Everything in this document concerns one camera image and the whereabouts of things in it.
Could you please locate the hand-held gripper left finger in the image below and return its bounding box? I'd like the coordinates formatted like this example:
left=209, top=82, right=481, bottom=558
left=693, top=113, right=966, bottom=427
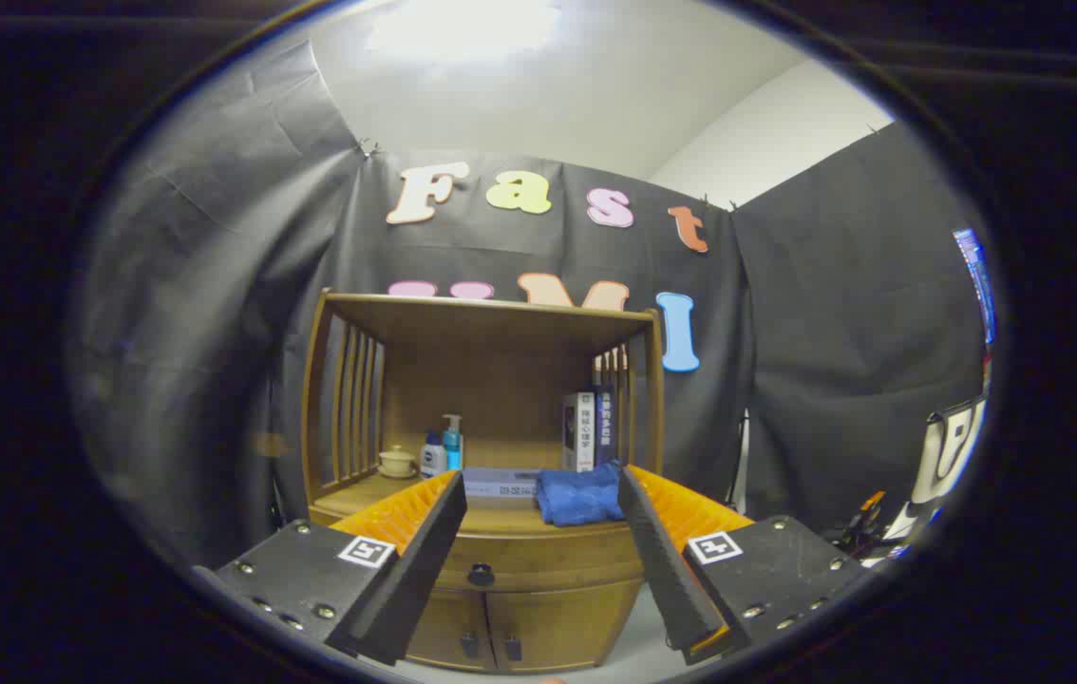
left=213, top=470, right=468, bottom=666

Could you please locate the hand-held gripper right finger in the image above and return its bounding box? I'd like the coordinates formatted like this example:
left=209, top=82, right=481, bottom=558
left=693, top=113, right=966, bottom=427
left=616, top=464, right=872, bottom=666

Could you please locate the wooden drawer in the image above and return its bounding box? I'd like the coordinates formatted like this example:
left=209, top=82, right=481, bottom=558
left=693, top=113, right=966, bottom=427
left=434, top=521, right=646, bottom=592

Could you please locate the wooden cabinet door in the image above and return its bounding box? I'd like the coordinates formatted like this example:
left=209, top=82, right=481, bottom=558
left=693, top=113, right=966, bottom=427
left=406, top=589, right=492, bottom=671
left=486, top=579, right=642, bottom=671

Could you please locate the wooden countertop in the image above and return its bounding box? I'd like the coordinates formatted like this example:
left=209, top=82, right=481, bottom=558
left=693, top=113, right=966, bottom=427
left=311, top=439, right=639, bottom=535

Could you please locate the wooden cabinet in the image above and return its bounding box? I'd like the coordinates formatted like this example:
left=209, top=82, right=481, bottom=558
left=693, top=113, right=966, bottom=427
left=301, top=290, right=668, bottom=674

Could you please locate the blue folded towel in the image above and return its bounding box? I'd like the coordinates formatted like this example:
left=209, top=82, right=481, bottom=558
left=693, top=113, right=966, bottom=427
left=536, top=463, right=625, bottom=527

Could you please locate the white flat book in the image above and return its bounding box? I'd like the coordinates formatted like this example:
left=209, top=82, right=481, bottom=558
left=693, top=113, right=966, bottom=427
left=463, top=467, right=541, bottom=499

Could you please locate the dark blue upright book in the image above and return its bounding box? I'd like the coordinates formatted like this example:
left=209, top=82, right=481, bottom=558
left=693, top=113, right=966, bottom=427
left=593, top=387, right=615, bottom=466

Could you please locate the grey upright book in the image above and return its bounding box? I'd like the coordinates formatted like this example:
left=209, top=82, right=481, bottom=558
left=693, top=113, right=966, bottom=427
left=562, top=391, right=596, bottom=473

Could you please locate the orange and black tool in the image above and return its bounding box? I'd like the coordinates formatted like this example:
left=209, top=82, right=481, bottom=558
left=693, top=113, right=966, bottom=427
left=823, top=491, right=886, bottom=557

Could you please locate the white bag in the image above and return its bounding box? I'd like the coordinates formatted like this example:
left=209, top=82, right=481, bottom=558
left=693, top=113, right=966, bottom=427
left=909, top=397, right=986, bottom=504

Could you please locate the black backdrop cloth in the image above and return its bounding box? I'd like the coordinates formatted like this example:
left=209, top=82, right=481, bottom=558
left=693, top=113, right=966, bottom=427
left=68, top=38, right=991, bottom=571

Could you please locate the bright screen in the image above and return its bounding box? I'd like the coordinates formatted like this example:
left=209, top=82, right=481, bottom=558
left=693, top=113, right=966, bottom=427
left=954, top=228, right=995, bottom=343

